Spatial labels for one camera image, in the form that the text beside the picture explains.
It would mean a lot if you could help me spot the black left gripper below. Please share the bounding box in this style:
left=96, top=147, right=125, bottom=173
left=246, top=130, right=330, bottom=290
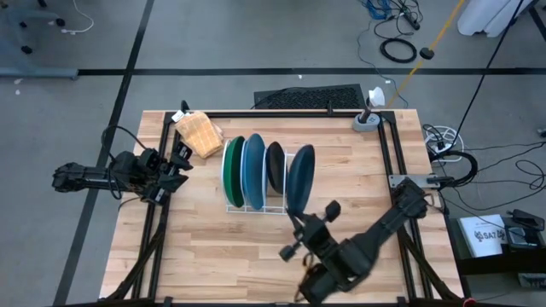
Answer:
left=139, top=142, right=195, bottom=205

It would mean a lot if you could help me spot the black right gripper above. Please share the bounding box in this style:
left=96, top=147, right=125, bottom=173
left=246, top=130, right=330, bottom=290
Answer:
left=278, top=200, right=343, bottom=269

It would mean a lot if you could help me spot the dark blue plate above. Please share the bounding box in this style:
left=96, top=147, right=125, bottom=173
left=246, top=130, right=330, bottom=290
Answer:
left=285, top=143, right=317, bottom=217

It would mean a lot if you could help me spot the green plate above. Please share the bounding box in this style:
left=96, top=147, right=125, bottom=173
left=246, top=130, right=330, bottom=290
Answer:
left=221, top=135, right=247, bottom=210

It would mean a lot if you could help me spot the black plate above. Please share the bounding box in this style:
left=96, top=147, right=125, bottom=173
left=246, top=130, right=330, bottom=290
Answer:
left=264, top=141, right=287, bottom=196

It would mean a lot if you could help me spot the yellow waffle cloth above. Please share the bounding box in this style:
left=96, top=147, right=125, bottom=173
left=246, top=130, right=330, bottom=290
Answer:
left=174, top=110, right=225, bottom=160

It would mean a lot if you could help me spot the silver mounting plate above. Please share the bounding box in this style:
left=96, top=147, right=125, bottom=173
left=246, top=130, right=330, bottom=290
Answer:
left=387, top=172, right=441, bottom=189

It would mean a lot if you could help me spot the grey brush holder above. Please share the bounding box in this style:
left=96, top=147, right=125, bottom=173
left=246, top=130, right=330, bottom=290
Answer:
left=351, top=111, right=382, bottom=134

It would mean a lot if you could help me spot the white power strip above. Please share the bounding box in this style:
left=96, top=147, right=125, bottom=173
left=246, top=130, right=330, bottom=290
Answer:
left=425, top=125, right=461, bottom=164

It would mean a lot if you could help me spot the white printed booklet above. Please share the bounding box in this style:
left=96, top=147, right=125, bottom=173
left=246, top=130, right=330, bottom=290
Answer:
left=457, top=213, right=509, bottom=259

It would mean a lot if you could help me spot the black side cart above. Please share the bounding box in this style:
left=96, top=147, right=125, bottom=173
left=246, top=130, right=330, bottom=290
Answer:
left=444, top=214, right=546, bottom=279

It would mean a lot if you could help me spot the black handheld device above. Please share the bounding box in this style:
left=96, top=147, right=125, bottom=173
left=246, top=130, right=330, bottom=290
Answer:
left=506, top=208, right=546, bottom=249

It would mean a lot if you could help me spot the black power strip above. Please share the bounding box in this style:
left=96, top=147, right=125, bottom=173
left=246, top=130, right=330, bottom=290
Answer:
left=399, top=7, right=422, bottom=32

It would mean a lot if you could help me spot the white cover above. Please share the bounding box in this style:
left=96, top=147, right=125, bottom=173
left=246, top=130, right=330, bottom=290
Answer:
left=456, top=0, right=535, bottom=39

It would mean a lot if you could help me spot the white wire dish rack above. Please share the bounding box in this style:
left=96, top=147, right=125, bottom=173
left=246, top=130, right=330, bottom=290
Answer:
left=219, top=139, right=296, bottom=217

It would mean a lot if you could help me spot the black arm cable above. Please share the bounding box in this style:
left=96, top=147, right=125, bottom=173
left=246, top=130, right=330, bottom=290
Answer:
left=100, top=124, right=148, bottom=201

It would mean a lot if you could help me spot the black table frame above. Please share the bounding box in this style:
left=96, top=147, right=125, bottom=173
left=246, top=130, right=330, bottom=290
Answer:
left=99, top=99, right=467, bottom=307

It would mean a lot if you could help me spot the black cable loop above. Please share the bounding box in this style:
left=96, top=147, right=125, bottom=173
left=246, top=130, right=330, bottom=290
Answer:
left=429, top=148, right=479, bottom=189

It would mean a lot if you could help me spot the white cable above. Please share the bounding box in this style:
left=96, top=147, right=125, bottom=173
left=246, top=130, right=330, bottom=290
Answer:
left=60, top=0, right=96, bottom=36

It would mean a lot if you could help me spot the coiled black cable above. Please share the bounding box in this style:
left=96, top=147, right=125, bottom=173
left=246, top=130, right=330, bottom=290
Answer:
left=379, top=37, right=419, bottom=65

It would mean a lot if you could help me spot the blue cable bundle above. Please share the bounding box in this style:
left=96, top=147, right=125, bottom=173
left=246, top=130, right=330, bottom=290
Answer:
left=361, top=0, right=394, bottom=21

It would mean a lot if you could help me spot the thick black cable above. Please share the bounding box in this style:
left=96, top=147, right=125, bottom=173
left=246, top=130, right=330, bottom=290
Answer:
left=449, top=0, right=526, bottom=149

